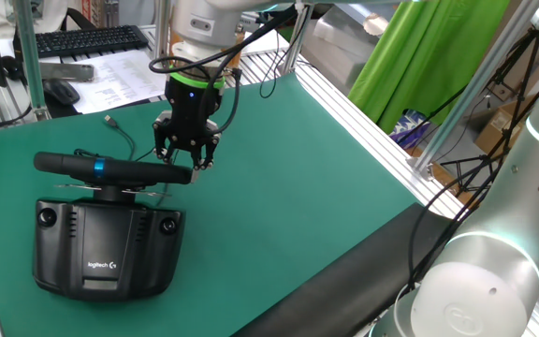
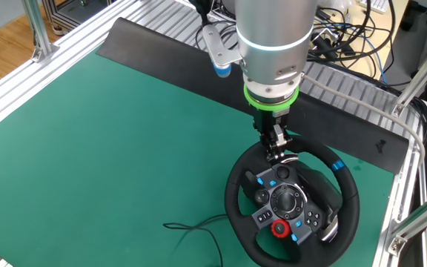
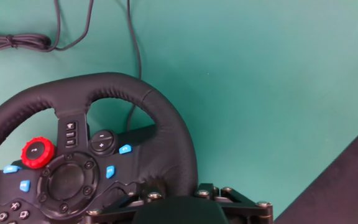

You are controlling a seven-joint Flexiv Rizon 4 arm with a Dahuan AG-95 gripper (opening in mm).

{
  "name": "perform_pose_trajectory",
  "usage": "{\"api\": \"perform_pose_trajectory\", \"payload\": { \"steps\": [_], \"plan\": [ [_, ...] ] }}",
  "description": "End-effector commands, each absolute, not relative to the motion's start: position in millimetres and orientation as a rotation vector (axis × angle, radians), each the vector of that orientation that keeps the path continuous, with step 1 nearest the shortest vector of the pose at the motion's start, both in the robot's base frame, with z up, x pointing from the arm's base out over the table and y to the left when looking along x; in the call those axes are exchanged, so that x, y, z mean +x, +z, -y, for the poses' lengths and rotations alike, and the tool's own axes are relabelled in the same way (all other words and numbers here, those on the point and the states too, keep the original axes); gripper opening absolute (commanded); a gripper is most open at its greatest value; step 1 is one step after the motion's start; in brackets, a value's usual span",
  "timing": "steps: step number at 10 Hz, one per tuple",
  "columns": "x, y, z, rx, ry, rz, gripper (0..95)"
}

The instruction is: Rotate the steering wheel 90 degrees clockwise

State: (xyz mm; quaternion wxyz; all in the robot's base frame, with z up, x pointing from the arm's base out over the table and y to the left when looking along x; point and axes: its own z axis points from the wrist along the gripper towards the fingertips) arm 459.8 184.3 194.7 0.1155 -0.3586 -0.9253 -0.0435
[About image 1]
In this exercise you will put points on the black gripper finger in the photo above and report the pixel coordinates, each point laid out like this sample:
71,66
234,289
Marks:
203,159
163,142

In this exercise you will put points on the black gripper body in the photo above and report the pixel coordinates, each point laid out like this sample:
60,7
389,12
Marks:
190,117

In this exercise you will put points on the black leather steering wheel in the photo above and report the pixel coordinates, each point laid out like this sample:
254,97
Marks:
148,172

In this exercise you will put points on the black Logitech wheel base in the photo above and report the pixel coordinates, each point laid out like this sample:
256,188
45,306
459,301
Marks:
106,243

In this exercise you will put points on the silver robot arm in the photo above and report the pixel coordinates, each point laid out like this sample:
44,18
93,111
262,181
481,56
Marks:
485,281

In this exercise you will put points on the white printed paper sheet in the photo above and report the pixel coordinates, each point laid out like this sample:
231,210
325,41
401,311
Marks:
120,79

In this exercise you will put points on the green table mat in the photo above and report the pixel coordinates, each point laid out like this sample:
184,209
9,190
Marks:
274,210

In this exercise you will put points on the black computer mouse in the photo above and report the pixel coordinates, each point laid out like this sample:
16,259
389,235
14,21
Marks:
61,91

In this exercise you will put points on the silver metal plate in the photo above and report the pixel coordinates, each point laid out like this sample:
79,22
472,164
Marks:
68,71

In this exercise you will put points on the black computer keyboard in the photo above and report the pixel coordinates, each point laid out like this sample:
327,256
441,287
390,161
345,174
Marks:
82,41

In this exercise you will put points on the grey plastic storage box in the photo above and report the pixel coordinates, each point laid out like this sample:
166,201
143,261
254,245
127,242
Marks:
339,47

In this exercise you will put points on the blue white patterned bag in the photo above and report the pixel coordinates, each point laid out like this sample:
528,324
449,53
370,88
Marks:
407,126

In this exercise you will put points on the green cloth curtain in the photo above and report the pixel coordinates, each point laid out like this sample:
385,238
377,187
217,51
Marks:
414,70

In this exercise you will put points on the black tripod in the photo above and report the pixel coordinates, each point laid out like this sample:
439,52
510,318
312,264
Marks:
487,160

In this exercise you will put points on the open cardboard box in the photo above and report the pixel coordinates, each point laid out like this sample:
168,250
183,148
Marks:
499,131

